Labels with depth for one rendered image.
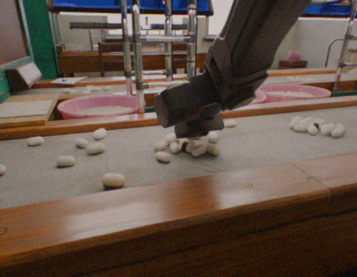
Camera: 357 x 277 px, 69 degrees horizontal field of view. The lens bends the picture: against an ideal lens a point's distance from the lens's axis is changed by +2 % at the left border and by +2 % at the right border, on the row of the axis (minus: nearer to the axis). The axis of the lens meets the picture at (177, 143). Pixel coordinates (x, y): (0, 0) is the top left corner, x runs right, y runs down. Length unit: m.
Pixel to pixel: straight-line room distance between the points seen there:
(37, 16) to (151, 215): 2.97
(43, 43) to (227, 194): 2.95
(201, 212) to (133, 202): 0.09
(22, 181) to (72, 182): 0.08
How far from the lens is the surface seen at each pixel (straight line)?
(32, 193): 0.47
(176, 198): 0.35
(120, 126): 0.69
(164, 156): 0.49
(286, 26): 0.28
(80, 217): 0.34
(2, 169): 0.54
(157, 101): 0.41
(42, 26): 3.19
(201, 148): 0.52
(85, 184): 0.46
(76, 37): 5.53
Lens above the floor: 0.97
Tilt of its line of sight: 23 degrees down
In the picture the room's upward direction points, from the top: straight up
